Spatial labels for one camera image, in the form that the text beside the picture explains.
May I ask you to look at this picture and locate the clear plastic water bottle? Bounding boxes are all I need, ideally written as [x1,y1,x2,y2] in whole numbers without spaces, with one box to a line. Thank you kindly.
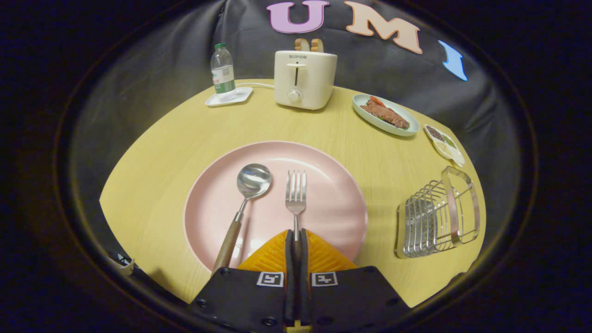
[211,43,237,102]

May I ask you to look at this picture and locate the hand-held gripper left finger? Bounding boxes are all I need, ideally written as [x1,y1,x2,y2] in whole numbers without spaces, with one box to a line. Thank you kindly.
[192,229,295,333]

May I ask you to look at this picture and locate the pale green oval plate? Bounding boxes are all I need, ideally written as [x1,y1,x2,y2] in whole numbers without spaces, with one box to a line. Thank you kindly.
[352,94,420,137]

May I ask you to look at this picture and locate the white square coaster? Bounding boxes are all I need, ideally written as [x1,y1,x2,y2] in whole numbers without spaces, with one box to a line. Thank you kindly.
[205,86,254,107]

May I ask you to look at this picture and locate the metal wire cutlery rack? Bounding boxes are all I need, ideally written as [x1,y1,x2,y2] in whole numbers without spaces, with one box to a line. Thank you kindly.
[394,166,481,259]

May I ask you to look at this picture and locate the pink round plate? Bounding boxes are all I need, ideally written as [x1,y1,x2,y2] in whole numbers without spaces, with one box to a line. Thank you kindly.
[184,141,369,273]

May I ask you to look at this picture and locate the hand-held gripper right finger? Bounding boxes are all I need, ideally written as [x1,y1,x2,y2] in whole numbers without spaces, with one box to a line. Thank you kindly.
[301,228,410,333]

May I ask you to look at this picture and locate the wooden-handled metal fork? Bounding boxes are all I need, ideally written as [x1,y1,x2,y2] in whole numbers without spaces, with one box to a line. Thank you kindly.
[285,170,307,243]

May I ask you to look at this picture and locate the white seasoning dish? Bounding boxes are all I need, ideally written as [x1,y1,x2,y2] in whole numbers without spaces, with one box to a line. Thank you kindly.
[424,124,465,167]

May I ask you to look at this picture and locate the brown meat slices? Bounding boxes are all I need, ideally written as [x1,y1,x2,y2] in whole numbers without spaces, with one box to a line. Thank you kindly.
[360,99,410,129]

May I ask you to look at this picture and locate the cream toaster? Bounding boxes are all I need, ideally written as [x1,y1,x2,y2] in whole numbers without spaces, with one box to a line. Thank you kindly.
[274,50,338,111]

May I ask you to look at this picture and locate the wooden-handled metal spoon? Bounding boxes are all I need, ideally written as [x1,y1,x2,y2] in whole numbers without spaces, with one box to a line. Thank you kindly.
[212,163,272,273]

